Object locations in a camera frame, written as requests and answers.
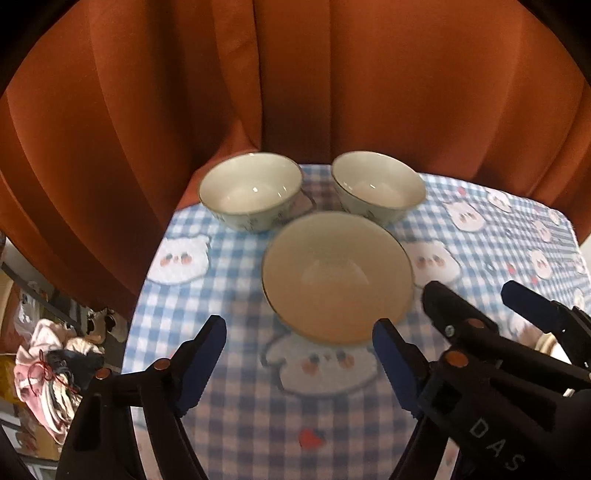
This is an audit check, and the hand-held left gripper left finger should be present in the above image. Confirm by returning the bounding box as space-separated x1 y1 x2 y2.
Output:
55 315 228 480

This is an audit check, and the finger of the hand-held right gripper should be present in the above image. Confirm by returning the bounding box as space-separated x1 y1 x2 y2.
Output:
501 280 591 366
422 281 502 350

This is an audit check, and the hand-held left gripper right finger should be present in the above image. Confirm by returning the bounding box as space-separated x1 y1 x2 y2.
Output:
372 318 468 480

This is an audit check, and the pale blue floral bowl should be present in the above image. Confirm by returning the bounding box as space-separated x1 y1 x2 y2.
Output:
261 211 415 346
198 152 304 233
331 150 426 227

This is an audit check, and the blue checked bear tablecloth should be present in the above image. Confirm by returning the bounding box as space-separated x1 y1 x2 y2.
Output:
121 164 580 480

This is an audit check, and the pile of clothes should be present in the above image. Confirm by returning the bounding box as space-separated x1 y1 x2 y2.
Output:
14 318 107 446

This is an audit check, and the orange curtain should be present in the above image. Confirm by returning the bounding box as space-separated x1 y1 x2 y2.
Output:
0 0 591 319

